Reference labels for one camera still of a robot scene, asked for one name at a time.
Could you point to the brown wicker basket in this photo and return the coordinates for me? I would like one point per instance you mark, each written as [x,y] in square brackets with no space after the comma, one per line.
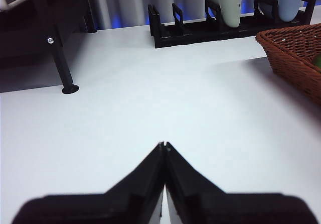
[293,65]

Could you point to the pale green plate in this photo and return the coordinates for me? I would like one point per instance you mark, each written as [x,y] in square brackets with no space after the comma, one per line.
[225,5]

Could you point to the green toy cucumber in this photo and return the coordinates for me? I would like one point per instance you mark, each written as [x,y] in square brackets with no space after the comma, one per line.
[317,62]

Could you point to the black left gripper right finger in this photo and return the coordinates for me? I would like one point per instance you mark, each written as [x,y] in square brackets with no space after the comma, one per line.
[225,209]

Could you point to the black dish rack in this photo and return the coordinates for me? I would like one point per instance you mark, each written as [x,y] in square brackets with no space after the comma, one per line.
[180,39]

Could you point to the black metal shelf rack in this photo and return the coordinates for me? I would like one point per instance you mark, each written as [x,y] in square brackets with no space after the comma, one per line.
[63,65]

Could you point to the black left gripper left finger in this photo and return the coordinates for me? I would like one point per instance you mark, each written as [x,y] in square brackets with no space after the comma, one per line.
[100,209]

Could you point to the pale blue plate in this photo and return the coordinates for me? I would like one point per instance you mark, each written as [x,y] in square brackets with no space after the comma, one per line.
[283,3]

